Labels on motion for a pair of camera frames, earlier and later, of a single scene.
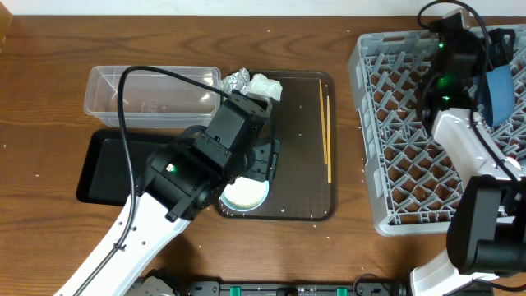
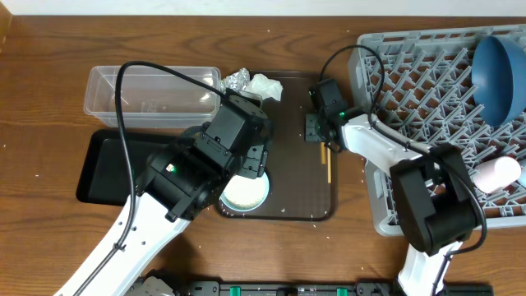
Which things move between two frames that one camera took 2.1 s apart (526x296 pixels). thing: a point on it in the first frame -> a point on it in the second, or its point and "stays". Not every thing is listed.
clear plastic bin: [149, 99] stays
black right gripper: [503, 53] -> [311, 132]
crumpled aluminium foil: [235, 81] stays
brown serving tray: [305, 122] stays
